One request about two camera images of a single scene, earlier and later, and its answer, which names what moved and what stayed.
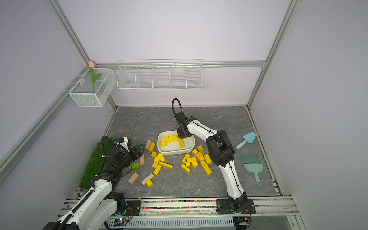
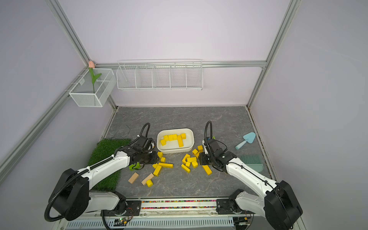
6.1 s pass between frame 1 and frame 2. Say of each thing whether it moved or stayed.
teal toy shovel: stayed
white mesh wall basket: stayed
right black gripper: moved
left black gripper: moved
